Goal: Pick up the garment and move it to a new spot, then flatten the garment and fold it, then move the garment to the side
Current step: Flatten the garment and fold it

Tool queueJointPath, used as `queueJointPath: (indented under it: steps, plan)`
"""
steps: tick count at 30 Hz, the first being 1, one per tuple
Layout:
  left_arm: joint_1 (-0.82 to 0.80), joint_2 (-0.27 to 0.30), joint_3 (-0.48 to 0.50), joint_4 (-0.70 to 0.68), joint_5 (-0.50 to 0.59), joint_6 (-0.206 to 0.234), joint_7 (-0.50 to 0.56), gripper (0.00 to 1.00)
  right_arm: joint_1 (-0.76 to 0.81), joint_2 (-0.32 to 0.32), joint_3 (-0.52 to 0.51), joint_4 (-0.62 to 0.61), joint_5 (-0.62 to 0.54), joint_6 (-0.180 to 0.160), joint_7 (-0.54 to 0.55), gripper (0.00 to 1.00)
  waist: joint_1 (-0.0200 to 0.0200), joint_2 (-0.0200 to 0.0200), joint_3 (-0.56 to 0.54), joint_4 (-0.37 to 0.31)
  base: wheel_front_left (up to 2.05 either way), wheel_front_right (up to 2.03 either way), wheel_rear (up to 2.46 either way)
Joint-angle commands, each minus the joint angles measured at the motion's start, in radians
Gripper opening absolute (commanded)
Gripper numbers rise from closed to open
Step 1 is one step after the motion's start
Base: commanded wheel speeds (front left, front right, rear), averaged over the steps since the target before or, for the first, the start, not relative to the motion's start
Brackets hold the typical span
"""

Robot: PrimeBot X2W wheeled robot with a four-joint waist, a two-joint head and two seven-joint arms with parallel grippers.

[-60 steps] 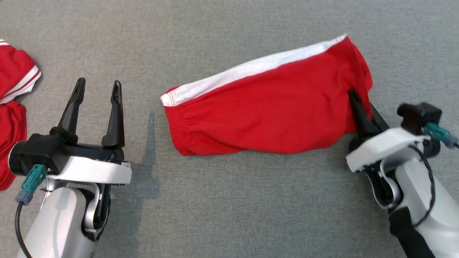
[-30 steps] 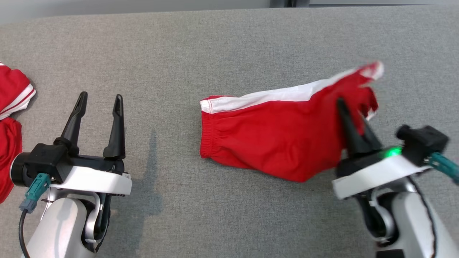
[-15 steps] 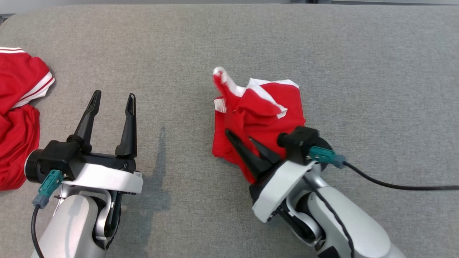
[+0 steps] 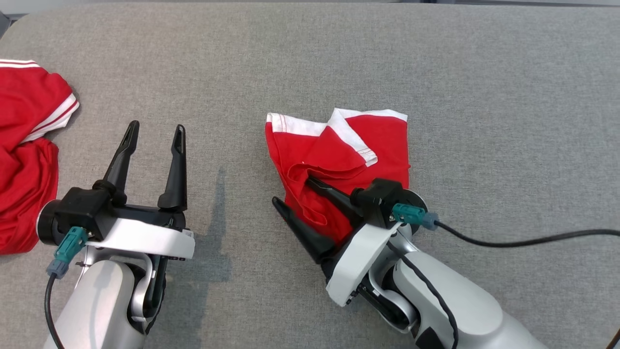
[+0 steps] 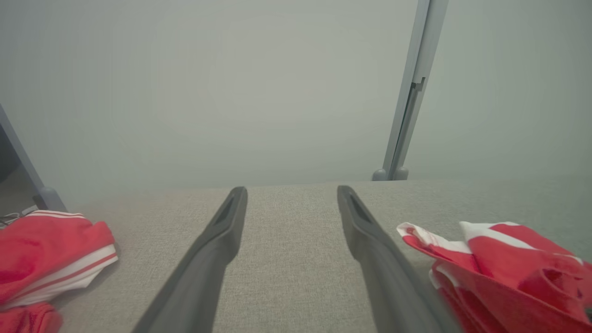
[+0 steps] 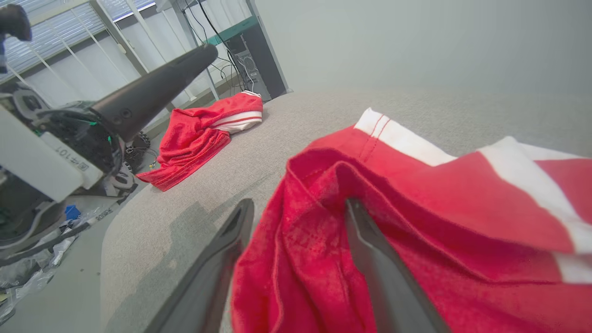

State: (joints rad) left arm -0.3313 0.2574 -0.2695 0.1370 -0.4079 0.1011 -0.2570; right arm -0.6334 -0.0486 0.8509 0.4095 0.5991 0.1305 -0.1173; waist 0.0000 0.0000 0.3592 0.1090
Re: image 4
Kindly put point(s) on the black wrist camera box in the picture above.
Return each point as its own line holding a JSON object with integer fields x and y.
{"x": 380, "y": 194}
{"x": 82, "y": 208}

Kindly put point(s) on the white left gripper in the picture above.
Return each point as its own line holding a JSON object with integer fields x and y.
{"x": 150, "y": 240}

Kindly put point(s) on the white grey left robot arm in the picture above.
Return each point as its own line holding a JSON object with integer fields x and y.
{"x": 97, "y": 300}

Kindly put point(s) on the grey fabric padded surface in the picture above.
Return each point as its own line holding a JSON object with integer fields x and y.
{"x": 484, "y": 121}

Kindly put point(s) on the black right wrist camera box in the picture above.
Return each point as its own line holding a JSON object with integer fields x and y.
{"x": 380, "y": 194}

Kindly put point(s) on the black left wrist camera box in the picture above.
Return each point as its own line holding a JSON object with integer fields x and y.
{"x": 82, "y": 208}

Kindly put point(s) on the red shorts with white trim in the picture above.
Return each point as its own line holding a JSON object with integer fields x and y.
{"x": 378, "y": 140}

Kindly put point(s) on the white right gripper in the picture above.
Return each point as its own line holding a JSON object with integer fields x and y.
{"x": 356, "y": 261}

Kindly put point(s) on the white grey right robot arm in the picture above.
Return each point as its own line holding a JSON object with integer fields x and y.
{"x": 474, "y": 310}

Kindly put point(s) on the red jersey with striped trim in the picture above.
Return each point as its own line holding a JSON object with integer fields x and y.
{"x": 24, "y": 145}

